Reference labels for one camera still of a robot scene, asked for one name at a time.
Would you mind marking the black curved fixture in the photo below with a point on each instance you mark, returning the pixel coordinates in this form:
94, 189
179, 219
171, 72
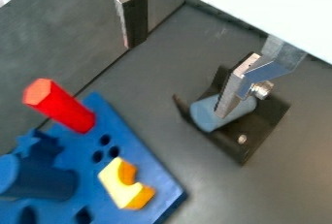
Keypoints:
238, 133

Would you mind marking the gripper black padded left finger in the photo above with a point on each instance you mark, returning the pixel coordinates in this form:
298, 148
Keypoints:
132, 15

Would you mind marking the yellow notched block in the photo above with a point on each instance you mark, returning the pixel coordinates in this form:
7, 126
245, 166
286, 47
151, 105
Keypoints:
127, 193

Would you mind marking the blue block base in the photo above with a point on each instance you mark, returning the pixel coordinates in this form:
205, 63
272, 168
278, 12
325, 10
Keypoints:
84, 154

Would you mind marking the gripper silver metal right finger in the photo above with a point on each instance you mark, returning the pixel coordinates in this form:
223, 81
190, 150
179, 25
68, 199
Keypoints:
277, 60

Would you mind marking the dark blue cylinder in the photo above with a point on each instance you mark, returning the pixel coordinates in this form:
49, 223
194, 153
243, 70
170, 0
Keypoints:
28, 179

